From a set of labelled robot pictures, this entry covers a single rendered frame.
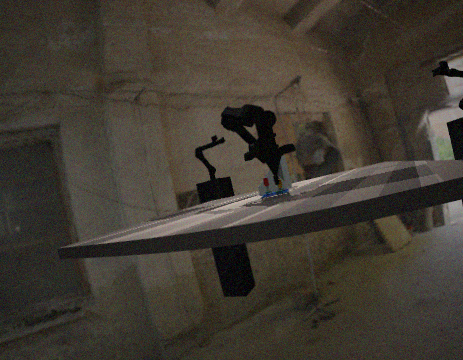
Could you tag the blue circuit board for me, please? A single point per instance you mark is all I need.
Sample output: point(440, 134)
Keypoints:
point(279, 187)

